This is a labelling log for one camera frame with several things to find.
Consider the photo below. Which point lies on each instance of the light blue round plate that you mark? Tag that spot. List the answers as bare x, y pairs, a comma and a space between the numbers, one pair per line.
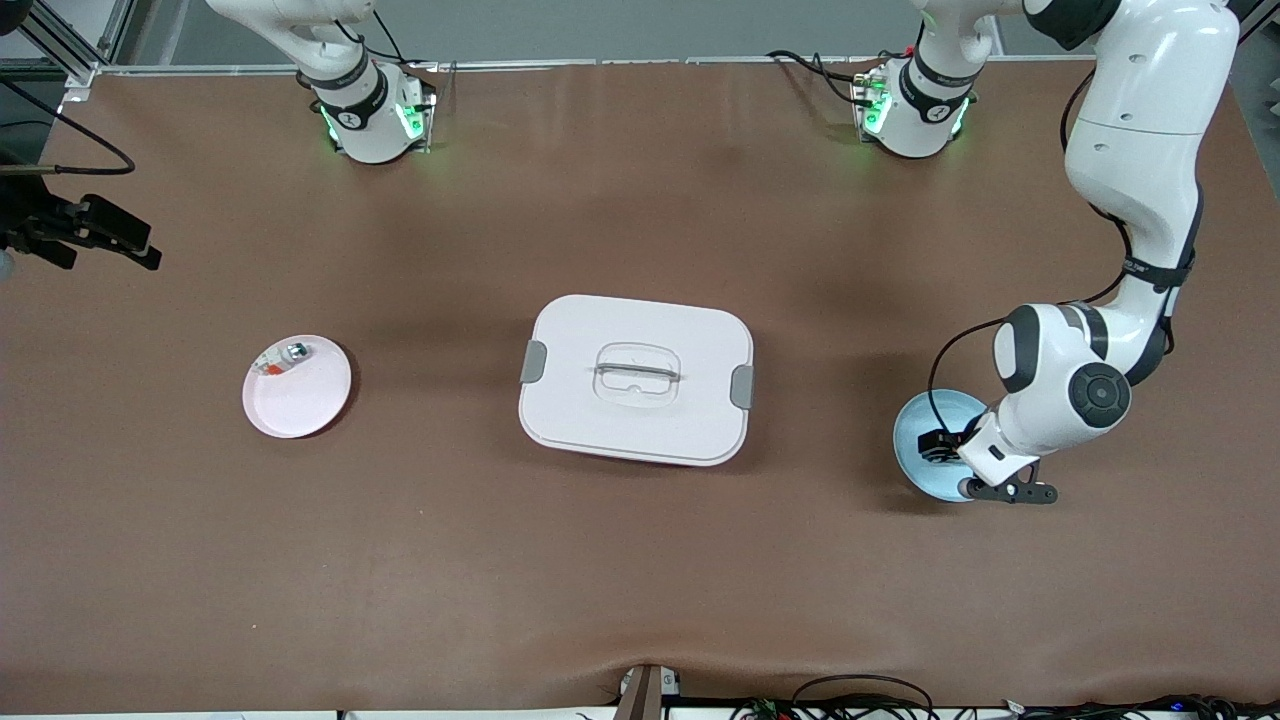
915, 455

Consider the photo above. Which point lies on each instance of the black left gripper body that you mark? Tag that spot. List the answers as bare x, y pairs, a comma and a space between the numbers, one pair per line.
951, 446

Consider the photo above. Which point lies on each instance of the small white orange tube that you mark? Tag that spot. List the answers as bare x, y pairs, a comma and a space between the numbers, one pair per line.
285, 358

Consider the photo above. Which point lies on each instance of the white lidded storage box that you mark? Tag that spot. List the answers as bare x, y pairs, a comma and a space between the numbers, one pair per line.
637, 380

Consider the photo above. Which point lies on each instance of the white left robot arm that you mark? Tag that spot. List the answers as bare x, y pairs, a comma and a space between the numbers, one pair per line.
1140, 150

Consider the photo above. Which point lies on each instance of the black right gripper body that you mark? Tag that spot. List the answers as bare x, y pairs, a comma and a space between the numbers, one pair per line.
30, 222

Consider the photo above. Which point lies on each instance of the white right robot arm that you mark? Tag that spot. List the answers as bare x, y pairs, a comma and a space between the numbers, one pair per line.
360, 110

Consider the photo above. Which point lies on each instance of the small metal table bracket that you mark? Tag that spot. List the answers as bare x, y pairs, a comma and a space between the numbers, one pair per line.
648, 692

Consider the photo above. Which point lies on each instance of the brown table cover mat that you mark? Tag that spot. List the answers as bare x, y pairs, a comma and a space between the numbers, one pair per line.
640, 560

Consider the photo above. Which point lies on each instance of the pink round plate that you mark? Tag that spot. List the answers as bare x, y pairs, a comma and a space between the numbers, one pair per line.
300, 395

